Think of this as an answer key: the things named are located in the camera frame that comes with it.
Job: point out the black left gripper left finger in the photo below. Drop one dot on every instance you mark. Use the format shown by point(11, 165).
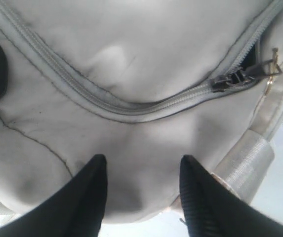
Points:
point(76, 210)

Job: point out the cream fabric duffel bag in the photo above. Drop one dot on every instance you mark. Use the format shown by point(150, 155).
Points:
point(143, 82)

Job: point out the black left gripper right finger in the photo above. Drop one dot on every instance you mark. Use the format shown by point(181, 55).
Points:
point(211, 210)

